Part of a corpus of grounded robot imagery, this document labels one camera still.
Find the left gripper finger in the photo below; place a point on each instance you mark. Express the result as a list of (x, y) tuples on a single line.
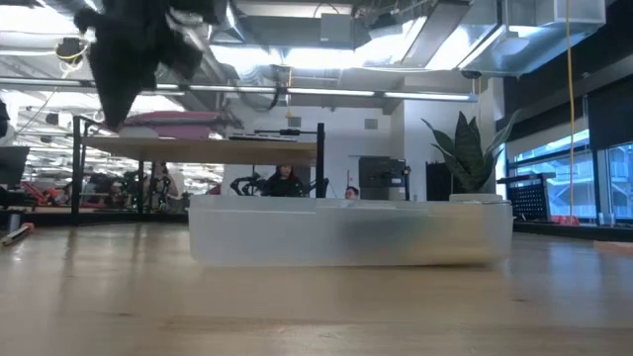
[(126, 79), (183, 62)]

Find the black printer machine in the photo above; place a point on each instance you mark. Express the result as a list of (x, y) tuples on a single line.
[(383, 175)]

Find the translucent pencil case blue lid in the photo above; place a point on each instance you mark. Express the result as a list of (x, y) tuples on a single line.
[(272, 237)]

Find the black monitor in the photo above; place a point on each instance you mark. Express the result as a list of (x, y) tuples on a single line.
[(12, 165)]

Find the red small object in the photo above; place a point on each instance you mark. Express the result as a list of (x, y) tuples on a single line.
[(564, 220)]

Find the clear plastic cup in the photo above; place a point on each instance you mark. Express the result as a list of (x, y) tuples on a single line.
[(606, 219)]

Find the long ceiling light bar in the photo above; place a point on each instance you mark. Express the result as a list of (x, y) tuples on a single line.
[(326, 92)]

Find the black cabinet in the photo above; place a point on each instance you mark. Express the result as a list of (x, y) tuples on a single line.
[(437, 183)]

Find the person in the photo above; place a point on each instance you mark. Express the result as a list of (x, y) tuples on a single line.
[(284, 185), (352, 193)]

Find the green snake plant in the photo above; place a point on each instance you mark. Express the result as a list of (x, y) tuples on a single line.
[(467, 153)]

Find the white desk calculator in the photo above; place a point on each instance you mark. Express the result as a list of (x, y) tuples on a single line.
[(262, 137)]

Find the black pegboard stand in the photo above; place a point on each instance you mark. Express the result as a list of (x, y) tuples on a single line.
[(526, 198)]

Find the black metal shelf leg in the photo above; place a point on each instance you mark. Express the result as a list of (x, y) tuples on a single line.
[(320, 158), (76, 168)]

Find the white plant pot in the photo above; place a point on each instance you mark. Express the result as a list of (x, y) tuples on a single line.
[(475, 197)]

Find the grey wall vent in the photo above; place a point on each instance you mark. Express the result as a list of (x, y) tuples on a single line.
[(371, 123), (294, 121)]

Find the black bar with clamp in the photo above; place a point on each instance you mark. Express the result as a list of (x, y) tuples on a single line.
[(284, 131)]

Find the black background robot arm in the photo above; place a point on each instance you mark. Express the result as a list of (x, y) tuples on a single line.
[(247, 185)]

